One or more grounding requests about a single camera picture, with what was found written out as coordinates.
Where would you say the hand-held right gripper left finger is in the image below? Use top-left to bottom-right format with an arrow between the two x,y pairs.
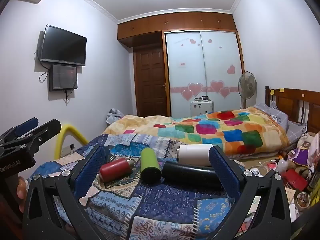
24,146 -> 110,240

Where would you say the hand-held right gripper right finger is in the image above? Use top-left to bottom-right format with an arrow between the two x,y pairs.
209,145 -> 292,240

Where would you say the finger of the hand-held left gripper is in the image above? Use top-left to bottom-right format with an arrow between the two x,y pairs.
5,119 -> 62,155
0,117 -> 39,144

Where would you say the red cup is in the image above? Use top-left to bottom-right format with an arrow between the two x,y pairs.
99,157 -> 134,183

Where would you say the white cup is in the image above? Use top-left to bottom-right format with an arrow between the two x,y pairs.
176,144 -> 214,167

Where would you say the black cup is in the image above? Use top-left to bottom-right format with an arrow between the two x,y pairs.
162,161 -> 222,188

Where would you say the green cup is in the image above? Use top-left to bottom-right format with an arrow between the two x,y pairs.
140,148 -> 162,182

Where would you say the person's left hand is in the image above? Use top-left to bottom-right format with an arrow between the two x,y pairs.
16,176 -> 28,213

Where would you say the yellow foam tube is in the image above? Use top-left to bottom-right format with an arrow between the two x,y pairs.
54,123 -> 89,159

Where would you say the colourful checked blanket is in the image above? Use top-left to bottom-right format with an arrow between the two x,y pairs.
103,107 -> 291,161

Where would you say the grey cloth pile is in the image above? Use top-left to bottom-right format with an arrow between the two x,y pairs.
107,108 -> 125,125

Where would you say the white squeeze bottle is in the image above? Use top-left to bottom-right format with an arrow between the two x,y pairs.
279,156 -> 294,173

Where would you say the small white appliance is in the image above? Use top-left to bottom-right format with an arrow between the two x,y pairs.
190,99 -> 214,117

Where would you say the blue patchwork blanket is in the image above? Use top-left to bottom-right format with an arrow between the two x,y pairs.
27,132 -> 246,240

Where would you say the red box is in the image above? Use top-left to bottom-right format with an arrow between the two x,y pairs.
283,168 -> 308,192

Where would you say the grey patterned pillow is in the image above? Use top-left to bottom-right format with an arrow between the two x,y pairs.
253,102 -> 307,141

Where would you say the round bowl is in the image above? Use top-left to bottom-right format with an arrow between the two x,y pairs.
296,191 -> 312,208

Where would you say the standing fan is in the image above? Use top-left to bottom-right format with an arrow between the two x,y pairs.
238,71 -> 257,109

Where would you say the wooden bed headboard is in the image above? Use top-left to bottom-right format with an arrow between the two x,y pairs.
265,86 -> 320,133

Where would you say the brown wooden door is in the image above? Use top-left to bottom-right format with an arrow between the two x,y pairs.
133,46 -> 169,118

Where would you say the wooden wardrobe with glass doors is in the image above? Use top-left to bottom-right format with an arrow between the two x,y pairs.
117,11 -> 245,119

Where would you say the black television cable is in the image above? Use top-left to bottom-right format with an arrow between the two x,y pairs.
34,31 -> 50,83

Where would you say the small black wall monitor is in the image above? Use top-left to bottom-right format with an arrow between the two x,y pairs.
49,64 -> 78,92

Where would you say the black wall television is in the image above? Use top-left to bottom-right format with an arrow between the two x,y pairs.
40,24 -> 87,67

